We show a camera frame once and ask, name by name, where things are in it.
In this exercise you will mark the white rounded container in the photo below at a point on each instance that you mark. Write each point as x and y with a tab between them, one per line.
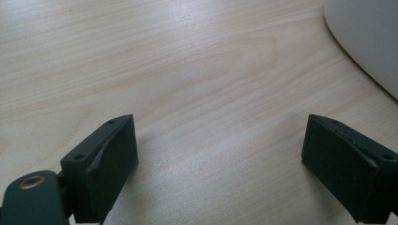
366	37

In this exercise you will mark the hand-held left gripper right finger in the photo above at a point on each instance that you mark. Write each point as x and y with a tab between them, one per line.
347	170

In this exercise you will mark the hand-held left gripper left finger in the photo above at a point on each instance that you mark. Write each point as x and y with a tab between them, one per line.
100	172

